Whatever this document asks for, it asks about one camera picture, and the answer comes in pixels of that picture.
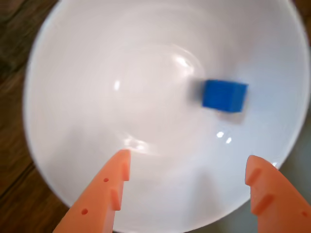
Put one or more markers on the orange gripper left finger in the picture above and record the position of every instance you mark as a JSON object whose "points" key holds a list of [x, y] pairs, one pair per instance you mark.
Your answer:
{"points": [[97, 199]]}

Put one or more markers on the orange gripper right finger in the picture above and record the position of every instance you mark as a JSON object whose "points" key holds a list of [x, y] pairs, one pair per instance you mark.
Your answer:
{"points": [[279, 199]]}

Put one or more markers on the blue cube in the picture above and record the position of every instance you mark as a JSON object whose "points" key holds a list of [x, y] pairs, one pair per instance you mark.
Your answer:
{"points": [[223, 97]]}

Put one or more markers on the white bowl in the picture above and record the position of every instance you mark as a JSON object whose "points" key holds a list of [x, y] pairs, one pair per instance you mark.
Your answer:
{"points": [[121, 72]]}

